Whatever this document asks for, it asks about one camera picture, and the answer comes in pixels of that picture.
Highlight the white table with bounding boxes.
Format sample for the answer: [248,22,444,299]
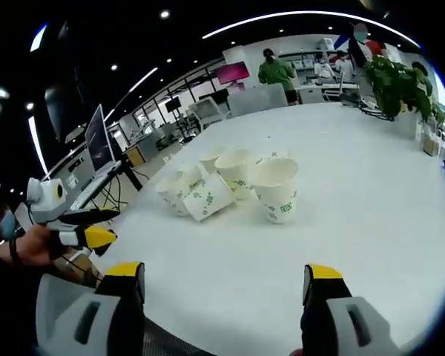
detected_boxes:
[90,102,445,356]

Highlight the person's left hand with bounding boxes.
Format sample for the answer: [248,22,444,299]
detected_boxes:
[16,225,53,266]

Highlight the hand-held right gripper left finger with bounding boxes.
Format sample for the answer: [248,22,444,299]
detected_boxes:
[35,261,146,356]

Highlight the computer monitor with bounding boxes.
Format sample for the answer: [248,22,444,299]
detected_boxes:
[69,103,124,209]

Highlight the yellow drawer cabinet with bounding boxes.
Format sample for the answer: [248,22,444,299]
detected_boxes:
[127,143,148,167]

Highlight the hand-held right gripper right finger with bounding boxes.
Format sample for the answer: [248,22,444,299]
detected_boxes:
[300,263,405,356]

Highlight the pink display screen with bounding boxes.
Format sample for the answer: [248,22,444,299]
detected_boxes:
[216,62,251,85]

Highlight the grey chair back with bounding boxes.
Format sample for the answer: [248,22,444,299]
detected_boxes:
[228,84,289,118]

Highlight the long ceiling light strip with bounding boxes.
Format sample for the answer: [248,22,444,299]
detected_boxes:
[202,10,421,50]

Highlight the cardboard box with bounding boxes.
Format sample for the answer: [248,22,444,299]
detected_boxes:
[423,132,443,157]

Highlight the green potted plant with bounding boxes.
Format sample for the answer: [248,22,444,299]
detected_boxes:
[363,54,445,123]

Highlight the pile of paper cups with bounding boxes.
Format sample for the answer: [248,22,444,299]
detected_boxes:
[156,145,300,226]

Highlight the black mesh chair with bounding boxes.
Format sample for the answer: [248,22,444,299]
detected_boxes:
[142,317,223,356]

